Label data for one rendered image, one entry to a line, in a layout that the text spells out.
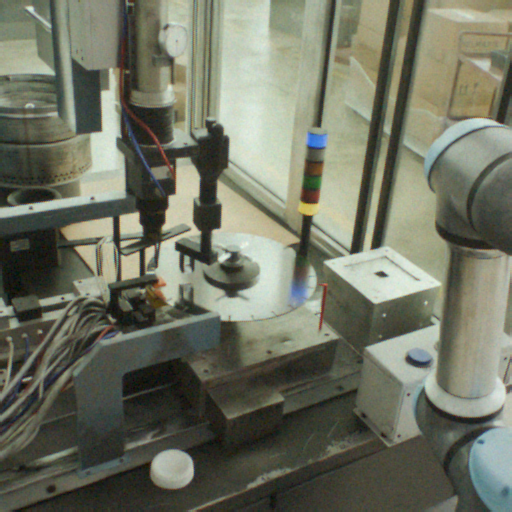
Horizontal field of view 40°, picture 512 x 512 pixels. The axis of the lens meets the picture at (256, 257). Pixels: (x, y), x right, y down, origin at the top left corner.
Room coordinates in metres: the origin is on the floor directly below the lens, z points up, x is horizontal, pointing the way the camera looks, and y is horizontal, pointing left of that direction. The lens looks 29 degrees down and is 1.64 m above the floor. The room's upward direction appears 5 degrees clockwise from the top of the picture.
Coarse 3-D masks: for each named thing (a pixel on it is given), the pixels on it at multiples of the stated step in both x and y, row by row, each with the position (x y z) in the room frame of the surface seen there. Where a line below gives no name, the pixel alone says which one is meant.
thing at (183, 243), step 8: (200, 232) 1.10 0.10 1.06; (208, 232) 1.09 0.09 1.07; (176, 240) 1.13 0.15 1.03; (184, 240) 1.13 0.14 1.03; (192, 240) 1.13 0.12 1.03; (200, 240) 1.09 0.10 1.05; (208, 240) 1.09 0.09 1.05; (176, 248) 1.12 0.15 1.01; (184, 248) 1.11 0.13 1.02; (192, 248) 1.10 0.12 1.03; (200, 248) 1.09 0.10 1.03; (208, 248) 1.09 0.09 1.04; (192, 256) 1.10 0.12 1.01; (200, 256) 1.09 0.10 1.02; (208, 256) 1.08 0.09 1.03; (216, 256) 1.09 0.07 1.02; (192, 264) 1.12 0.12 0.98; (208, 264) 1.08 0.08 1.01
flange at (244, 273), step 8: (216, 264) 1.16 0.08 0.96; (224, 264) 1.14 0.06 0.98; (232, 264) 1.14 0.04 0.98; (240, 264) 1.15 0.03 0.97; (248, 264) 1.17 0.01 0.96; (256, 264) 1.18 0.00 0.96; (208, 272) 1.13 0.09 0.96; (216, 272) 1.13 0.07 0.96; (224, 272) 1.13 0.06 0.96; (232, 272) 1.14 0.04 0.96; (240, 272) 1.14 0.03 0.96; (248, 272) 1.14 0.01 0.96; (256, 272) 1.15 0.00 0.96; (216, 280) 1.11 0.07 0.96; (224, 280) 1.11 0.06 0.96; (232, 280) 1.11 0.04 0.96; (240, 280) 1.11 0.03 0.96; (248, 280) 1.12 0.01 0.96; (256, 280) 1.13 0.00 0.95
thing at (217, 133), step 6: (216, 126) 1.06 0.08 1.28; (222, 126) 1.06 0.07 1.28; (216, 132) 1.05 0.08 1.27; (222, 132) 1.06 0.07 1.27; (216, 138) 1.05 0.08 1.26; (222, 138) 1.06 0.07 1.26; (216, 144) 1.05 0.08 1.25; (216, 150) 1.06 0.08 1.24; (216, 156) 1.06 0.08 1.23; (216, 162) 1.06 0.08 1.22; (216, 168) 1.06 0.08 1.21
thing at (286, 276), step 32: (160, 256) 1.20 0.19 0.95; (256, 256) 1.23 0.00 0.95; (288, 256) 1.24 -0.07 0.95; (160, 288) 1.08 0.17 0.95; (192, 288) 1.09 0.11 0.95; (224, 288) 1.10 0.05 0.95; (256, 288) 1.11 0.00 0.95; (288, 288) 1.11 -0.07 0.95; (224, 320) 0.99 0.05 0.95; (256, 320) 1.00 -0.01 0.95
